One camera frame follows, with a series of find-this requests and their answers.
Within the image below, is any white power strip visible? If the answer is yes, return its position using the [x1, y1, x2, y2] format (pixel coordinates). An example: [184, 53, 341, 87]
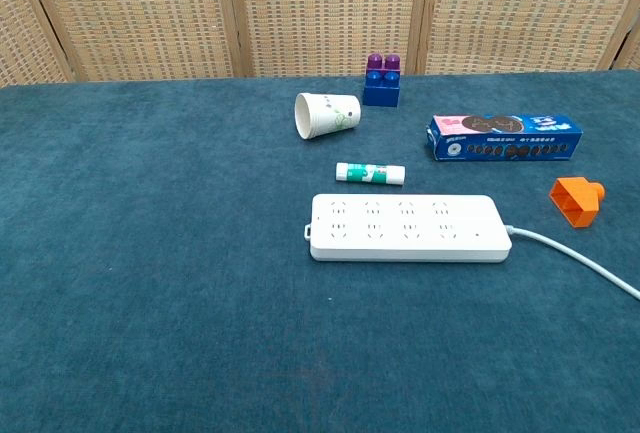
[303, 193, 514, 263]

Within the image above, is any white paper cup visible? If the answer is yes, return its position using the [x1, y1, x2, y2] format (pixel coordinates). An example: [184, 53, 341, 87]
[293, 91, 362, 141]

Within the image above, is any blue table cloth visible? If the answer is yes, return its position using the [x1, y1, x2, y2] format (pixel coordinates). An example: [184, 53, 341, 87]
[0, 68, 640, 433]

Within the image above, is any blue cookie box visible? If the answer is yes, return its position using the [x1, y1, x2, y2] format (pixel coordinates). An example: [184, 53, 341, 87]
[425, 113, 585, 163]

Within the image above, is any blue toy building block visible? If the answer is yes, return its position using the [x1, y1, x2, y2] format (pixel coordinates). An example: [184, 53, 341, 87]
[362, 69, 401, 108]

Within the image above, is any purple toy building block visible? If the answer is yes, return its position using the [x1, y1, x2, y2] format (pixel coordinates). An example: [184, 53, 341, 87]
[366, 53, 403, 74]

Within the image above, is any orange plastic funnel block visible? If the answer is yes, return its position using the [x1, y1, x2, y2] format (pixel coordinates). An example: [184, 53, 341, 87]
[548, 176, 606, 230]

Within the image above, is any white power cable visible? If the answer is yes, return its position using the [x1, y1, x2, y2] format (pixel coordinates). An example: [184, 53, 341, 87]
[504, 224, 640, 302]

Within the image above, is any woven folding screen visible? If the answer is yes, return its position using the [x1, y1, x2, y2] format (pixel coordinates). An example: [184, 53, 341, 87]
[0, 0, 640, 88]

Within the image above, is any green white glue stick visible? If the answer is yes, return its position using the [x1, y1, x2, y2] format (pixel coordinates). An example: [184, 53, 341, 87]
[335, 162, 407, 187]

